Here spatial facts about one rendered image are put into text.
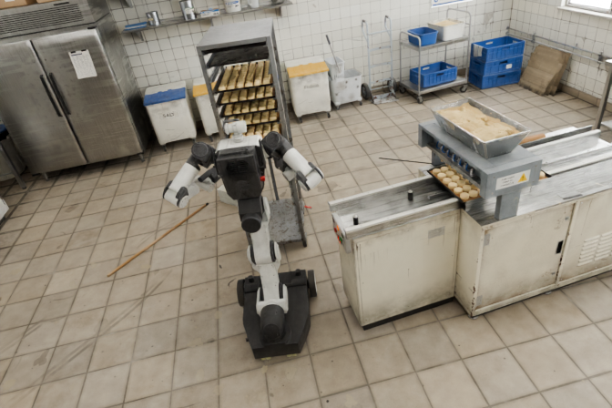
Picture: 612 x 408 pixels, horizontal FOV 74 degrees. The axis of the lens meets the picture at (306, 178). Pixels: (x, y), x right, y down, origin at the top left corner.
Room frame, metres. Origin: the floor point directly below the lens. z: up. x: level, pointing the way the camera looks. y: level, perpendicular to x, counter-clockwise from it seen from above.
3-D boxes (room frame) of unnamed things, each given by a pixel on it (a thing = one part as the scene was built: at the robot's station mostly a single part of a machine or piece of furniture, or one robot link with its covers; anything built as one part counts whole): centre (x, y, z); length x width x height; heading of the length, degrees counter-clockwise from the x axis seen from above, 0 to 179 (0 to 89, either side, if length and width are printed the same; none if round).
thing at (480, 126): (2.11, -1.02, 1.28); 0.54 x 0.27 x 0.06; 11
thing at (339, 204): (2.27, -1.10, 0.87); 2.01 x 0.03 x 0.07; 101
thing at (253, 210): (2.01, 0.34, 1.01); 0.28 x 0.13 x 0.18; 178
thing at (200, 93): (5.55, 1.06, 0.38); 0.64 x 0.54 x 0.77; 7
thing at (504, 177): (2.11, -1.02, 1.01); 0.72 x 0.33 x 0.34; 11
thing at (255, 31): (3.03, 0.32, 0.93); 0.64 x 0.51 x 1.78; 178
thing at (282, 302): (1.96, 0.35, 0.28); 0.21 x 0.20 x 0.13; 178
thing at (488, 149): (2.11, -1.02, 1.25); 0.56 x 0.29 x 0.14; 11
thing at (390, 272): (2.02, -0.52, 0.45); 0.70 x 0.34 x 0.90; 101
